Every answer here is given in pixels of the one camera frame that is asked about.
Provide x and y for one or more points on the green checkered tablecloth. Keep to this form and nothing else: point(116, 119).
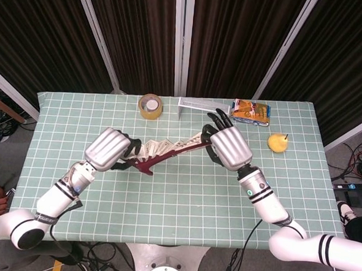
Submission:
point(180, 203)

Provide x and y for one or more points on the white partition post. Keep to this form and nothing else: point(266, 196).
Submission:
point(98, 35)
point(183, 40)
point(353, 133)
point(284, 46)
point(11, 91)

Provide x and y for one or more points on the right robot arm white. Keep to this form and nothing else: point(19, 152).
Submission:
point(266, 202)

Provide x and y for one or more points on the brown wooden bar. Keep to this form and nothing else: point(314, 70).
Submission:
point(4, 106)

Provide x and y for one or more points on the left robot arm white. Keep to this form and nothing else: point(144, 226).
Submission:
point(57, 201)

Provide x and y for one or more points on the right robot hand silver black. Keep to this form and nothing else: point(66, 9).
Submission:
point(231, 147)

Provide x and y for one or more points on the orange blue snack packet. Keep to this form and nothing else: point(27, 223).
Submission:
point(251, 112)

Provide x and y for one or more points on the yellow packing tape roll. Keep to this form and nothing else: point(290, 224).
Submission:
point(150, 110)

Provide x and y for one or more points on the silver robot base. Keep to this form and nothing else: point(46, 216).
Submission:
point(165, 263)

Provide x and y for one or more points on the folding paper fan red ribs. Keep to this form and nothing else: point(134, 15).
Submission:
point(161, 157)

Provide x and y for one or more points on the white black shoe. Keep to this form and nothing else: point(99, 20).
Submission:
point(345, 213)

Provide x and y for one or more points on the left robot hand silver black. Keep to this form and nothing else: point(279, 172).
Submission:
point(106, 147)

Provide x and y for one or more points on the yellow pear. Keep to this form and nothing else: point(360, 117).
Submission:
point(277, 143)

